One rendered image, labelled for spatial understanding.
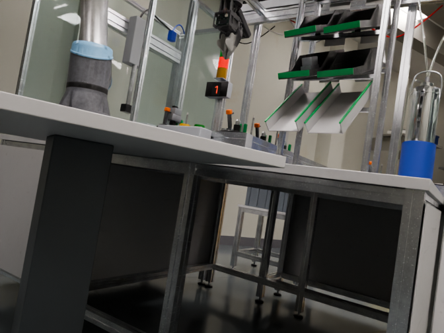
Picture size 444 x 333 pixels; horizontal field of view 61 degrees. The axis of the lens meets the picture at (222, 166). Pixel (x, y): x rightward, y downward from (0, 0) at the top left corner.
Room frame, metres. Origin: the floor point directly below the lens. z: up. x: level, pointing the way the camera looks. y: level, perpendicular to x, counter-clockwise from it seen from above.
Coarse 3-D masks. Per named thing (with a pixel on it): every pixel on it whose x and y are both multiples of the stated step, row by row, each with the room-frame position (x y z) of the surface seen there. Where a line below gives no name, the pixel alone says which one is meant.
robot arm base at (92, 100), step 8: (72, 88) 1.04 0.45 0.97; (80, 88) 1.04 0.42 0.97; (88, 88) 1.04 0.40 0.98; (96, 88) 1.06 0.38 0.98; (64, 96) 1.05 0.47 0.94; (72, 96) 1.03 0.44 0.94; (80, 96) 1.03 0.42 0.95; (88, 96) 1.04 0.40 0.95; (96, 96) 1.06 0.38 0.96; (104, 96) 1.08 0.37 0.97; (64, 104) 1.04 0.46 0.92; (72, 104) 1.03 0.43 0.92; (80, 104) 1.03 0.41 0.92; (88, 104) 1.03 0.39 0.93; (96, 104) 1.05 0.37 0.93; (104, 104) 1.08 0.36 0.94; (96, 112) 1.05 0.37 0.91; (104, 112) 1.08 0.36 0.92
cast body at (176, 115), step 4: (172, 108) 1.71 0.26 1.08; (176, 108) 1.71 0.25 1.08; (172, 112) 1.71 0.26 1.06; (176, 112) 1.71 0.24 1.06; (180, 112) 1.74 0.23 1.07; (168, 116) 1.71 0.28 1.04; (172, 116) 1.70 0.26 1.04; (176, 116) 1.72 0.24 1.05; (180, 116) 1.74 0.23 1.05; (168, 120) 1.73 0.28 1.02; (172, 120) 1.71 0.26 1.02; (176, 120) 1.72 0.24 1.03; (180, 120) 1.74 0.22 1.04
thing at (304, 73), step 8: (304, 56) 1.48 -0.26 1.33; (320, 56) 1.53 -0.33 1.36; (328, 56) 1.37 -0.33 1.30; (296, 64) 1.45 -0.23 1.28; (320, 64) 1.54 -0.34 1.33; (328, 64) 1.38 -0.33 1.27; (288, 72) 1.34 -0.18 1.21; (296, 72) 1.32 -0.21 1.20; (304, 72) 1.30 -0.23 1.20; (312, 72) 1.30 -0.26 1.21
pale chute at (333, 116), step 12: (372, 84) 1.31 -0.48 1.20; (336, 96) 1.40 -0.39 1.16; (348, 96) 1.37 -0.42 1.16; (360, 96) 1.25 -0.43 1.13; (324, 108) 1.34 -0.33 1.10; (336, 108) 1.34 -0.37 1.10; (348, 108) 1.30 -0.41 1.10; (360, 108) 1.26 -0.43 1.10; (312, 120) 1.29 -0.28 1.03; (324, 120) 1.30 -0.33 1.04; (336, 120) 1.27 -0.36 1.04; (348, 120) 1.21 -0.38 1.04; (312, 132) 1.27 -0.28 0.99; (324, 132) 1.24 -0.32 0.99; (336, 132) 1.21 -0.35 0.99
